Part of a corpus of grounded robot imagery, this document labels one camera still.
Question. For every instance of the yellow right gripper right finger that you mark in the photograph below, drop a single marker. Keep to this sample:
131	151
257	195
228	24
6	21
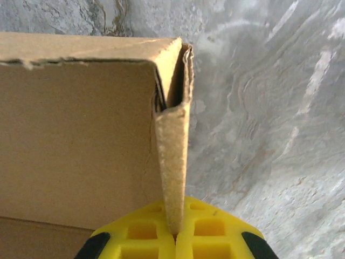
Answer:
215	242

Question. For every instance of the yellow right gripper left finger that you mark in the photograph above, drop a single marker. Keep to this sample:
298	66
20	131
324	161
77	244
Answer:
140	242

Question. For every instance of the brown cardboard paper box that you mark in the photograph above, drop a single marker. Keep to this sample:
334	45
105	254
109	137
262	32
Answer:
75	135

